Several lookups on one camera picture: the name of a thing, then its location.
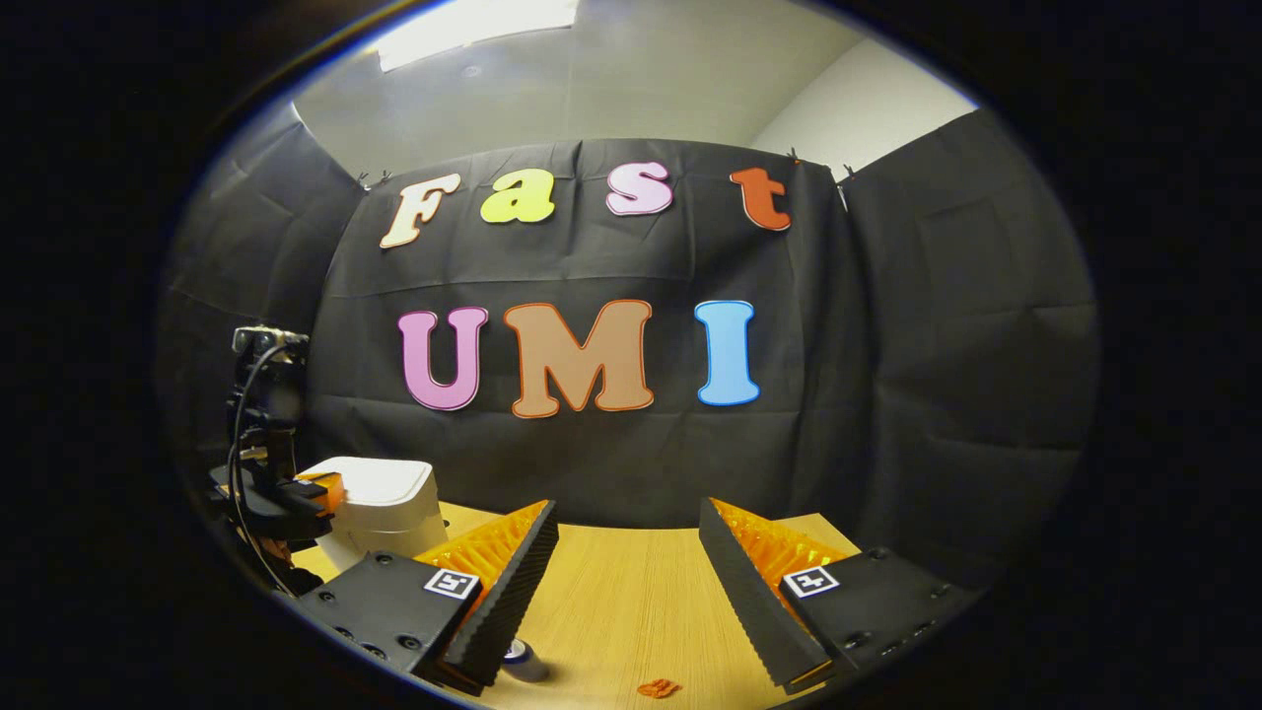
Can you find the white desktop garbage bin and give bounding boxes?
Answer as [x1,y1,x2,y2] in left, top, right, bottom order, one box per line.
[296,456,450,573]

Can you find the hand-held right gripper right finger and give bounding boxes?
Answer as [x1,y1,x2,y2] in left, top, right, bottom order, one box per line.
[698,496,987,693]

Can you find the black cable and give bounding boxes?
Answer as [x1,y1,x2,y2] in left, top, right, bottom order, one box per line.
[227,340,297,593]

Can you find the blue pop can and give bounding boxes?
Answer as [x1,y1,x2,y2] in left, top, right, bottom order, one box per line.
[503,639,551,683]

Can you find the wooden desktop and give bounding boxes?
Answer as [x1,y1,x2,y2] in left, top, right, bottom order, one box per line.
[291,501,864,710]

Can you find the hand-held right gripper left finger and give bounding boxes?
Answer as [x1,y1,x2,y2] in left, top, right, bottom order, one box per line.
[296,499,559,696]

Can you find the black backdrop cloth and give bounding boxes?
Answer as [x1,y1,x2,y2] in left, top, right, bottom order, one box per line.
[158,99,1100,593]

